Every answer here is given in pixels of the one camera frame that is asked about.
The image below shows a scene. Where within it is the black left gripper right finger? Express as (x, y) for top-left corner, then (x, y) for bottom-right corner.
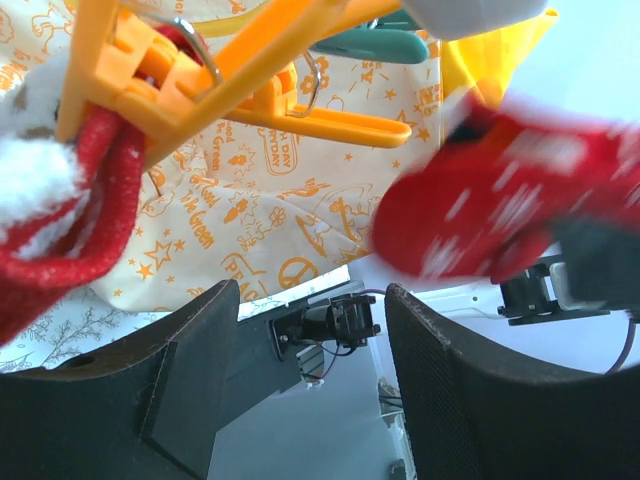
(385, 284), (639, 479)

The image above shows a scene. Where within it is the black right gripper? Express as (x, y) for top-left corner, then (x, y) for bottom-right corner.
(550, 219), (639, 311)

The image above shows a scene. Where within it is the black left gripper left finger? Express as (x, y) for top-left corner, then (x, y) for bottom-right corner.
(1, 280), (239, 479)

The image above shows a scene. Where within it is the red christmas sock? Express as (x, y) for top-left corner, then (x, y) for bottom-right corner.
(0, 24), (201, 346)
(370, 93), (639, 282)

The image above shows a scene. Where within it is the white clip sock hanger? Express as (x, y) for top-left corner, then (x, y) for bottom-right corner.
(54, 0), (551, 169)

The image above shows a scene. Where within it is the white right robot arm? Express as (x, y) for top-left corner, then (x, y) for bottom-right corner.
(419, 219), (639, 326)

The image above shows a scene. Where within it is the yellow garment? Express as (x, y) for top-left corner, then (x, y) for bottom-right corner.
(199, 7), (560, 109)

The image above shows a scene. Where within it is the white orange patterned cloth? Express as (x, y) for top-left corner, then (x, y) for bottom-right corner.
(1, 1), (442, 311)

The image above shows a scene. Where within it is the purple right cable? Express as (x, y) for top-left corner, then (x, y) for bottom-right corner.
(602, 319), (639, 376)

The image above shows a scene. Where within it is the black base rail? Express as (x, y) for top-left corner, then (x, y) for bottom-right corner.
(217, 281), (381, 429)

